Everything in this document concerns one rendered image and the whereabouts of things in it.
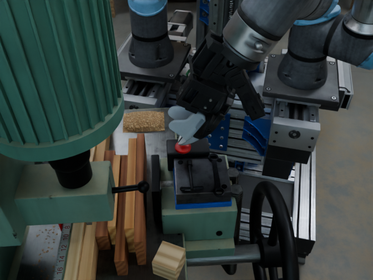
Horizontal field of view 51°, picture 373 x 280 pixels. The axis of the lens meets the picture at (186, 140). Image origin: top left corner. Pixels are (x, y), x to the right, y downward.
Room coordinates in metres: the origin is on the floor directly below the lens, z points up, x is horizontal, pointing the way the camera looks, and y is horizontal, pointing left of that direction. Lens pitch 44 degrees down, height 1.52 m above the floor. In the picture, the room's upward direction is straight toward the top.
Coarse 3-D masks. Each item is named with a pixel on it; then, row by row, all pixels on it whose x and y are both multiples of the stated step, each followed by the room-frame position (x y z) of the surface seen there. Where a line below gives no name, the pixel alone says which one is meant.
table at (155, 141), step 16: (128, 112) 0.75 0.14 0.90; (112, 144) 0.63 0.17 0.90; (128, 144) 0.63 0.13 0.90; (160, 144) 0.63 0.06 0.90; (160, 224) 0.42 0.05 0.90; (160, 240) 0.38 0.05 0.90; (176, 240) 0.38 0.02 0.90; (208, 240) 0.40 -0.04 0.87; (224, 240) 0.40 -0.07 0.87; (112, 256) 0.35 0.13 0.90; (128, 256) 0.35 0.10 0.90; (192, 256) 0.38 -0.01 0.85; (208, 256) 0.38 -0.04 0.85; (112, 272) 0.32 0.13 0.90; (128, 272) 0.32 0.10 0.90; (144, 272) 0.32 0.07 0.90
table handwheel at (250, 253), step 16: (256, 192) 0.52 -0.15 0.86; (272, 192) 0.46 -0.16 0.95; (256, 208) 0.53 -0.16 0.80; (272, 208) 0.42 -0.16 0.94; (256, 224) 0.51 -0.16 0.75; (272, 224) 0.42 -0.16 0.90; (288, 224) 0.38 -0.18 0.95; (256, 240) 0.49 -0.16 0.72; (272, 240) 0.41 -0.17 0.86; (288, 240) 0.36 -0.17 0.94; (224, 256) 0.39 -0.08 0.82; (240, 256) 0.39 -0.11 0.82; (256, 256) 0.40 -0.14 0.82; (272, 256) 0.39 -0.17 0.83; (288, 256) 0.33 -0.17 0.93; (256, 272) 0.43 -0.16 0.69; (272, 272) 0.37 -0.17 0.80; (288, 272) 0.31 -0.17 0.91
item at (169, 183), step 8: (152, 160) 0.49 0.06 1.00; (152, 168) 0.47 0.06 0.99; (152, 176) 0.45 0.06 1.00; (152, 184) 0.44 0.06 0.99; (160, 184) 0.46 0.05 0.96; (168, 184) 0.46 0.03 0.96; (152, 192) 0.42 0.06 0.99; (160, 192) 0.45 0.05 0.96; (152, 200) 0.42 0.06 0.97; (160, 200) 0.42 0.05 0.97; (160, 208) 0.42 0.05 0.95; (160, 216) 0.42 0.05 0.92
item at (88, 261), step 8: (104, 144) 0.59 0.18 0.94; (96, 152) 0.57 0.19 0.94; (96, 160) 0.55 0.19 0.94; (88, 232) 0.37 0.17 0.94; (88, 240) 0.36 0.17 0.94; (88, 248) 0.34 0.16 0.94; (96, 248) 0.35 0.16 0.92; (88, 256) 0.33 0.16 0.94; (96, 256) 0.34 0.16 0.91; (80, 264) 0.31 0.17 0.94; (88, 264) 0.31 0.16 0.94; (96, 264) 0.33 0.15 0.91; (80, 272) 0.30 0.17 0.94; (88, 272) 0.30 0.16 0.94; (96, 272) 0.32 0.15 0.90
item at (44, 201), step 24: (24, 168) 0.41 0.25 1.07; (48, 168) 0.41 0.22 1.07; (96, 168) 0.41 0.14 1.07; (24, 192) 0.36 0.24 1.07; (48, 192) 0.36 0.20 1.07; (72, 192) 0.36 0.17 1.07; (96, 192) 0.36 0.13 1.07; (24, 216) 0.35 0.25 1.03; (48, 216) 0.35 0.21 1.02; (72, 216) 0.35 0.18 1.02; (96, 216) 0.35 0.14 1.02
